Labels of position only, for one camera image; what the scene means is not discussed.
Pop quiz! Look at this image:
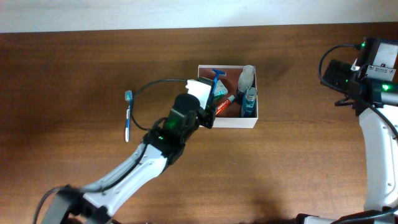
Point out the green white soap box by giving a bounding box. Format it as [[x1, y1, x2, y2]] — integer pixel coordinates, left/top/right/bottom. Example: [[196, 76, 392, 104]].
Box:
[[213, 80, 228, 101]]

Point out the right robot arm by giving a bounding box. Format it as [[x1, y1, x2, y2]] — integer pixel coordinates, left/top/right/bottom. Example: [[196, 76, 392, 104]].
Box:
[[294, 37, 397, 224]]

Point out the teal mouthwash bottle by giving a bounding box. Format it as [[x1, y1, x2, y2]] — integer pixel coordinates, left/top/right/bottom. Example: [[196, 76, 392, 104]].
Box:
[[240, 87, 257, 118]]

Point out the blue white toothbrush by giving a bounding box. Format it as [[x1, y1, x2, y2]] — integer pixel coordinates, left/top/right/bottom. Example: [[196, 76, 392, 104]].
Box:
[[124, 90, 133, 142]]

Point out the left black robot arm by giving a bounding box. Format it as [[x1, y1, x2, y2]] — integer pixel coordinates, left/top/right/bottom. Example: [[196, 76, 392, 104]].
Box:
[[36, 77, 216, 223]]

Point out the pink open cardboard box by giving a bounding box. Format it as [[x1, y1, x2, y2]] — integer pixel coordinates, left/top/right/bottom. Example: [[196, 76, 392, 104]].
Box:
[[198, 65, 259, 128]]

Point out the blue disposable razor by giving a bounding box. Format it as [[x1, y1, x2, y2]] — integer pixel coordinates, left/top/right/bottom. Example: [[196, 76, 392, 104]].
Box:
[[209, 68, 226, 102]]

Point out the left black cable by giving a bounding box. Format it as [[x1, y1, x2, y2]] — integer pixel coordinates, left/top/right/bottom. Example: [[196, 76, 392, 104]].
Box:
[[32, 78, 190, 224]]

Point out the dark blue clear-cap bottle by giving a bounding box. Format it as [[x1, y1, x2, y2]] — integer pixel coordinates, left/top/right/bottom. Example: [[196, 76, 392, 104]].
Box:
[[236, 65, 255, 105]]

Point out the green white toothpaste tube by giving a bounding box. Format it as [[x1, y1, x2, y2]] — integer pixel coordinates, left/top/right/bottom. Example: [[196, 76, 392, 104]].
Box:
[[216, 95, 235, 116]]

